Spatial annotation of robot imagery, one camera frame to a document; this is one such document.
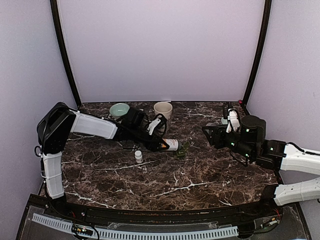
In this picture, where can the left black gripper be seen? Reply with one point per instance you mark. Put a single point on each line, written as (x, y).
(152, 146)

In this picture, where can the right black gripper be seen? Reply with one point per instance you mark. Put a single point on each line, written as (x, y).
(218, 134)

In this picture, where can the orange pill bottle grey cap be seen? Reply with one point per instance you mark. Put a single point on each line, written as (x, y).
(173, 144)

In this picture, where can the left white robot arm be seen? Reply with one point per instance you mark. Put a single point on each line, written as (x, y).
(61, 122)

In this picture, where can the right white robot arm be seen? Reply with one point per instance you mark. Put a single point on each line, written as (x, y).
(248, 140)

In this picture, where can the right light green bowl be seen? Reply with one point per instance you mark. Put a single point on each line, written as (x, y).
(224, 121)

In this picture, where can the light green bowl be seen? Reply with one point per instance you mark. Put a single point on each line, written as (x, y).
(224, 121)
(118, 110)

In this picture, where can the small white pill bottle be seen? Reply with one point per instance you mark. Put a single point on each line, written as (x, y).
(138, 156)

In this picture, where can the cream coral pattern mug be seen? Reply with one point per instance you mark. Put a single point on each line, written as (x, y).
(165, 108)

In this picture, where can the left light green bowl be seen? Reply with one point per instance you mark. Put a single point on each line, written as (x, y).
(118, 110)

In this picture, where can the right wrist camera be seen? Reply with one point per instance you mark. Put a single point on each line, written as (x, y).
(230, 113)

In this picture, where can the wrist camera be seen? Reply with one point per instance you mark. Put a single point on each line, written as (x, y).
(159, 123)
(230, 113)

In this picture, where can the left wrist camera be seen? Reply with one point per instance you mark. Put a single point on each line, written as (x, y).
(159, 123)

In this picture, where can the black front table rail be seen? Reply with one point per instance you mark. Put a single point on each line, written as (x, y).
(239, 214)

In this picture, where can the white slotted cable duct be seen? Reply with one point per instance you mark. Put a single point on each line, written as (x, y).
(118, 231)

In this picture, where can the right black frame post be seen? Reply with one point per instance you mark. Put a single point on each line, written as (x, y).
(259, 51)

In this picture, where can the black frame post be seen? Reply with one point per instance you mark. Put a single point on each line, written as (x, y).
(259, 51)
(63, 51)

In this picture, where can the left black frame post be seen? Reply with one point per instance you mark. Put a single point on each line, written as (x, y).
(63, 51)

